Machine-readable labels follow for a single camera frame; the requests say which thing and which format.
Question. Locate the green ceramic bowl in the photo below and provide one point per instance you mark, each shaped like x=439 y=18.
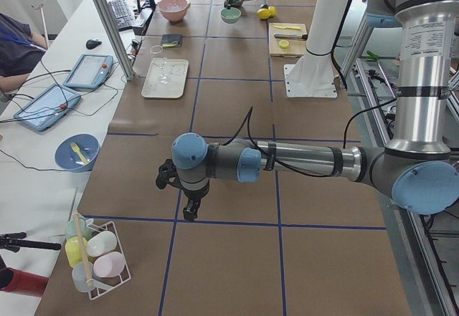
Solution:
x=231 y=15

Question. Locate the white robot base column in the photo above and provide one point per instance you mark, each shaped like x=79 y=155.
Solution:
x=312 y=75

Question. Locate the metal ice scoop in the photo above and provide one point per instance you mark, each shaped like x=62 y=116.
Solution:
x=237 y=3

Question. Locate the pink bowl of ice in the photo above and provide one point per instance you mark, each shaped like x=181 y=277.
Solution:
x=173 y=10

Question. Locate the blue bowl with fork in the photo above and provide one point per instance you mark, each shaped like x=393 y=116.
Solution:
x=78 y=153

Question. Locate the yellow lemon upper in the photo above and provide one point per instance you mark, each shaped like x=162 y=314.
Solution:
x=264 y=13

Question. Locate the yellow lemon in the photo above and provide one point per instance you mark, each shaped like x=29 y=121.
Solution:
x=273 y=10
x=264 y=13

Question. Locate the yellow lemon lower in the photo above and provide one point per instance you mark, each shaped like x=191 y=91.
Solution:
x=273 y=10

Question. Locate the yellow plastic knife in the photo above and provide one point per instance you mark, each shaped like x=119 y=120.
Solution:
x=287 y=27

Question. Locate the wooden cutting board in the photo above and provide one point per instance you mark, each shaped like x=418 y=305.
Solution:
x=287 y=39

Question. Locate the lemon slice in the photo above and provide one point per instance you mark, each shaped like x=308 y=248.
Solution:
x=284 y=44

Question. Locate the grey folded cloth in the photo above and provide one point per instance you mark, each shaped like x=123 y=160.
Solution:
x=171 y=40

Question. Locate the white cup in rack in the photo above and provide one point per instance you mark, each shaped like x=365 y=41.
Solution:
x=102 y=243

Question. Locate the cream bear tray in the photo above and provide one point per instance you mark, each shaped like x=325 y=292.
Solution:
x=177 y=71

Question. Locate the clear wine glass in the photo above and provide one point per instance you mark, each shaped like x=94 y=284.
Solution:
x=159 y=60

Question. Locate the black keyboard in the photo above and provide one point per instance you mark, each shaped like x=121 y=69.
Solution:
x=122 y=13

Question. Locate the white cup rack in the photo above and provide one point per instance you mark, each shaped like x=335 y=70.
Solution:
x=96 y=276

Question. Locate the pale yellow cup in rack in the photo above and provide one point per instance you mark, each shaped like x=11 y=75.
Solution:
x=72 y=250

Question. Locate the far blue teach pendant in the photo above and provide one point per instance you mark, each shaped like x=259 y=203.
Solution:
x=90 y=72

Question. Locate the blue teach pendant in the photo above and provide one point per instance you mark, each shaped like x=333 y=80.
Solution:
x=90 y=72
x=48 y=107

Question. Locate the near blue teach pendant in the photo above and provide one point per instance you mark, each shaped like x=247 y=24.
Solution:
x=48 y=107

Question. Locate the black computer mouse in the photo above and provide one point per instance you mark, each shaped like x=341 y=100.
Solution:
x=92 y=43

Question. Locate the black tripod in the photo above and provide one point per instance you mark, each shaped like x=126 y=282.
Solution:
x=15 y=241

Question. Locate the seated person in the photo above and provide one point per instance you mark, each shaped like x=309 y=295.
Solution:
x=21 y=50

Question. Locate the silver black knife handle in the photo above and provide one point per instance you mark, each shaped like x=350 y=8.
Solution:
x=303 y=37

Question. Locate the aluminium frame post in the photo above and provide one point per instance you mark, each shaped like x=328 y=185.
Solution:
x=112 y=32

